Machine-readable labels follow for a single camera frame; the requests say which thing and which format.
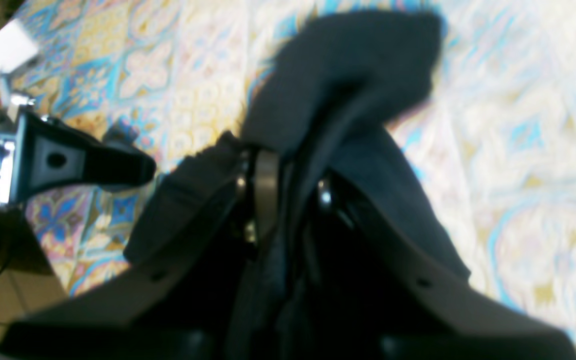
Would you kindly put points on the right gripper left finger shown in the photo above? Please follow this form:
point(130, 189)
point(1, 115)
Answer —
point(178, 303)

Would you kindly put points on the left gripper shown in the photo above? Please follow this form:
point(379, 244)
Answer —
point(50, 154)

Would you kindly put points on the black t-shirt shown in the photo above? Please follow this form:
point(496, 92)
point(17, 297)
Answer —
point(315, 284)

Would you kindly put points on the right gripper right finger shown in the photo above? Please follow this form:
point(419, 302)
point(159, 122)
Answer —
point(418, 300)

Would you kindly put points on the patterned tablecloth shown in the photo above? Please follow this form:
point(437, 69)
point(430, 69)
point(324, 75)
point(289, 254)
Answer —
point(495, 149)

